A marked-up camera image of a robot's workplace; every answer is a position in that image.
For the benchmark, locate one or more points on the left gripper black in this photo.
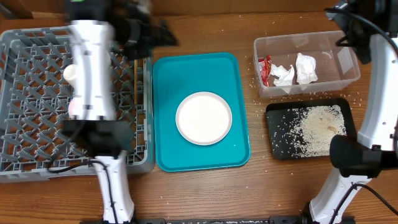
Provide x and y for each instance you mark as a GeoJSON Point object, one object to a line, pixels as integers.
{"type": "Point", "coordinates": [145, 40]}

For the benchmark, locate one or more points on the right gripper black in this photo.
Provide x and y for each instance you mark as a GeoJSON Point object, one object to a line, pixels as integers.
{"type": "Point", "coordinates": [345, 9]}

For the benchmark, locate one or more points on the wooden chopstick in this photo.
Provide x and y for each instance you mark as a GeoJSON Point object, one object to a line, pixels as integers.
{"type": "Point", "coordinates": [135, 81]}

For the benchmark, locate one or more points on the white paper napkin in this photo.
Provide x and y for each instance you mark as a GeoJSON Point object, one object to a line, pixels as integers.
{"type": "Point", "coordinates": [305, 68]}

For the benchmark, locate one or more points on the white paper cup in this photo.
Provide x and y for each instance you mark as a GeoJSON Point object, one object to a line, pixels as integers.
{"type": "Point", "coordinates": [69, 74]}

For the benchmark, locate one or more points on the small white plate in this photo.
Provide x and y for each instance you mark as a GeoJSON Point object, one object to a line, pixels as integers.
{"type": "Point", "coordinates": [72, 108]}

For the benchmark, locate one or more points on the red snack wrapper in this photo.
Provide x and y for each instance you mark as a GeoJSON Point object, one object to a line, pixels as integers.
{"type": "Point", "coordinates": [265, 69]}

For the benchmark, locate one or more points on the large white plate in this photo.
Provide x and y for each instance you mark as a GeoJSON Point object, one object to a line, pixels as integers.
{"type": "Point", "coordinates": [204, 118]}

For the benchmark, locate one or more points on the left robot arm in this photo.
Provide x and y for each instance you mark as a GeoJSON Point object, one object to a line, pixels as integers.
{"type": "Point", "coordinates": [93, 124]}

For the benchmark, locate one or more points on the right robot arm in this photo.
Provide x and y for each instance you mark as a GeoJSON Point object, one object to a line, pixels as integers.
{"type": "Point", "coordinates": [356, 161]}

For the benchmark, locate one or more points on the clear plastic container bin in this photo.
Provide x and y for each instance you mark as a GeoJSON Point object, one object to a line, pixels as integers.
{"type": "Point", "coordinates": [336, 67]}

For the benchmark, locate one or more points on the teal plastic serving tray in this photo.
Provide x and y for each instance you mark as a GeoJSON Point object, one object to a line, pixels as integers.
{"type": "Point", "coordinates": [174, 79]}

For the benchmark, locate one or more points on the pile of white rice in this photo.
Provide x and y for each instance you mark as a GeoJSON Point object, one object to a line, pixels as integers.
{"type": "Point", "coordinates": [304, 132]}

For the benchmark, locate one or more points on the grey plastic dish rack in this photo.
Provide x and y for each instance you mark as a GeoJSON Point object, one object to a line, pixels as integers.
{"type": "Point", "coordinates": [35, 99]}

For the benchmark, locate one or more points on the black plastic tray bin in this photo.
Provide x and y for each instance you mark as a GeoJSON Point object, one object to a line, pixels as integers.
{"type": "Point", "coordinates": [342, 103]}

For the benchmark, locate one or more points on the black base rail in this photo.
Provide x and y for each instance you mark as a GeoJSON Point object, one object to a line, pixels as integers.
{"type": "Point", "coordinates": [288, 219]}

